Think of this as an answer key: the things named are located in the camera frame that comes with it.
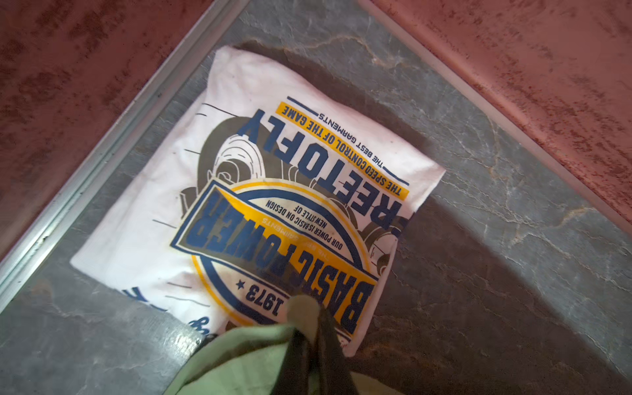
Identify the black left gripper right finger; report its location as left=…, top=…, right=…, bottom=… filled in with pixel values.
left=317, top=308, right=359, bottom=395

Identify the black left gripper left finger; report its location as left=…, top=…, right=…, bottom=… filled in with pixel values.
left=271, top=330, right=311, bottom=395

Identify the green grey tank top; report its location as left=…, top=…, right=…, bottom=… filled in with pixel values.
left=166, top=296, right=396, bottom=394

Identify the white tank top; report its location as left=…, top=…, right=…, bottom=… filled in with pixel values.
left=71, top=46, right=444, bottom=356

